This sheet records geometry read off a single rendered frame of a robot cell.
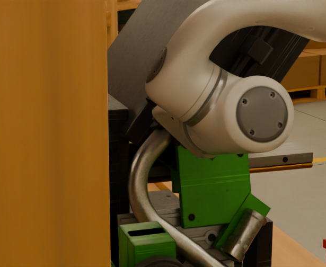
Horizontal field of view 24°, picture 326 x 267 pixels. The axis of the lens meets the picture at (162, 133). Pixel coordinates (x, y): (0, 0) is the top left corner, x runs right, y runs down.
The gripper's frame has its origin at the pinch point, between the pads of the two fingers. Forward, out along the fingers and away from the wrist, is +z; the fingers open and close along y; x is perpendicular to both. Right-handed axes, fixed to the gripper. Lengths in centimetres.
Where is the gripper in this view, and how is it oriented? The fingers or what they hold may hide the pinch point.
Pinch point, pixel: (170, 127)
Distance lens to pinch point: 112.8
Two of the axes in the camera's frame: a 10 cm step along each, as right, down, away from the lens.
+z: -3.0, 0.4, 9.5
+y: -7.2, -6.7, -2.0
